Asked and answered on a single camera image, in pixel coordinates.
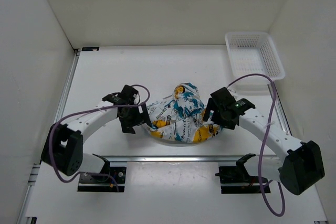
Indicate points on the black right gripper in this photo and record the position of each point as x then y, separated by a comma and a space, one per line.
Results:
208, 110

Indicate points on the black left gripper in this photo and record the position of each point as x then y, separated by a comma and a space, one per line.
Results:
140, 118

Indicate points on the white yellow teal printed shorts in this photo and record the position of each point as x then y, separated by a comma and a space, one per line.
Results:
179, 117

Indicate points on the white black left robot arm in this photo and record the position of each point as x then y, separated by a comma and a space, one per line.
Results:
63, 149

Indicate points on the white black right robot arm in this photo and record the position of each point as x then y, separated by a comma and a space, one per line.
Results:
299, 164

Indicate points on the white perforated plastic basket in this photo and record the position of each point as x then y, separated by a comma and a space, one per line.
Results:
253, 52

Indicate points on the aluminium table rail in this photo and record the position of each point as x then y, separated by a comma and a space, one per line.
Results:
179, 158

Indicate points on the aluminium right side rail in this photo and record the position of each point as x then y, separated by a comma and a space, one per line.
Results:
306, 208

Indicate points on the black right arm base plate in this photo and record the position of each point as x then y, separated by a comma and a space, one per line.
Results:
232, 182

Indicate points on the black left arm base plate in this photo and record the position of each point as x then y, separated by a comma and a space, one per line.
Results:
104, 184

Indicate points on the aluminium left side rail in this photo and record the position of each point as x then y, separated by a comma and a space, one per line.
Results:
22, 218

